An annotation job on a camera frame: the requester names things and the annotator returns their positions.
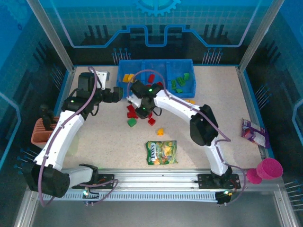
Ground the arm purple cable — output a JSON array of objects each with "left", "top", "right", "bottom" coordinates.
[
  {"left": 126, "top": 69, "right": 249, "bottom": 206},
  {"left": 37, "top": 66, "right": 119, "bottom": 208}
]

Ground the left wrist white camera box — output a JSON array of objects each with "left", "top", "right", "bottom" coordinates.
[{"left": 96, "top": 70, "right": 110, "bottom": 90}]

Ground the orange slotted rack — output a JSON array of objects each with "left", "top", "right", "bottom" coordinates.
[{"left": 30, "top": 117, "right": 62, "bottom": 145}]

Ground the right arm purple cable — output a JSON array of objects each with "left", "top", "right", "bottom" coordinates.
[{"left": 126, "top": 69, "right": 249, "bottom": 206}]

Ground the black tool in rack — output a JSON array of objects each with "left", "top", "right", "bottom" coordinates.
[{"left": 37, "top": 104, "right": 57, "bottom": 132}]

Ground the black mounting plate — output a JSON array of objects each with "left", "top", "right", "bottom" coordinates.
[
  {"left": 197, "top": 173, "right": 241, "bottom": 190},
  {"left": 71, "top": 174, "right": 116, "bottom": 190}
]

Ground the aluminium frame post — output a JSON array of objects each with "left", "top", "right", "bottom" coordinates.
[
  {"left": 238, "top": 0, "right": 286, "bottom": 71},
  {"left": 26, "top": 0, "right": 76, "bottom": 72}
]

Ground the black controller board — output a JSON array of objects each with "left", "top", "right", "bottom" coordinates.
[
  {"left": 215, "top": 189, "right": 234, "bottom": 206},
  {"left": 81, "top": 186, "right": 100, "bottom": 206}
]

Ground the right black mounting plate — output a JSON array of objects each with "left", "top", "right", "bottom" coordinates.
[{"left": 197, "top": 173, "right": 241, "bottom": 190}]

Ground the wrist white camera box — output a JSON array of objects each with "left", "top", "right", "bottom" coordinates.
[
  {"left": 96, "top": 70, "right": 110, "bottom": 90},
  {"left": 126, "top": 93, "right": 143, "bottom": 107}
]

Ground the green yellow candy bag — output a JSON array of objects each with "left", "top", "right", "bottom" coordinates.
[{"left": 145, "top": 140, "right": 178, "bottom": 166}]

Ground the aluminium front rail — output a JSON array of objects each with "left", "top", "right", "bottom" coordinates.
[{"left": 27, "top": 167, "right": 286, "bottom": 192}]

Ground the magenta plastic goblet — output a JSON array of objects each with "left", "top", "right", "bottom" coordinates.
[{"left": 246, "top": 158, "right": 284, "bottom": 185}]

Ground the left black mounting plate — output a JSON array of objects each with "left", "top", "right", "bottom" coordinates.
[{"left": 71, "top": 174, "right": 116, "bottom": 190}]

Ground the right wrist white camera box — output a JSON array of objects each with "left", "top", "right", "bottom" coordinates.
[{"left": 126, "top": 93, "right": 143, "bottom": 107}]

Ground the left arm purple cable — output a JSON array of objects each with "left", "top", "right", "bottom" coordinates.
[{"left": 37, "top": 66, "right": 119, "bottom": 208}]

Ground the purple snack packet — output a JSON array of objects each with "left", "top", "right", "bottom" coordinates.
[{"left": 241, "top": 118, "right": 270, "bottom": 149}]

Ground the blue three-compartment bin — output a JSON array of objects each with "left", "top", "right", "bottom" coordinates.
[{"left": 116, "top": 59, "right": 196, "bottom": 99}]

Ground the slotted grey cable tray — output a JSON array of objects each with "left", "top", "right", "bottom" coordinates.
[{"left": 37, "top": 192, "right": 220, "bottom": 202}]

